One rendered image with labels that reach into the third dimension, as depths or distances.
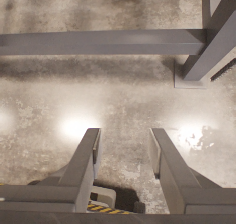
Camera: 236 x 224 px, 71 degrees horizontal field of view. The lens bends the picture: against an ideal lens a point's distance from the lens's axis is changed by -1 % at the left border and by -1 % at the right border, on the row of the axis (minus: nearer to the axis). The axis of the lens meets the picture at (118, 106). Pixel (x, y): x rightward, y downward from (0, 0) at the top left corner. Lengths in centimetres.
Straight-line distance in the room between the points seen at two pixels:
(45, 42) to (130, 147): 58
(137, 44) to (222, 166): 66
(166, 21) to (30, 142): 98
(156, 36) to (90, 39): 22
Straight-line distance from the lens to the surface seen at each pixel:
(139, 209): 76
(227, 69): 70
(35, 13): 128
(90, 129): 15
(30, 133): 103
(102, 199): 77
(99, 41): 59
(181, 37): 59
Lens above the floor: 83
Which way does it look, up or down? 78 degrees down
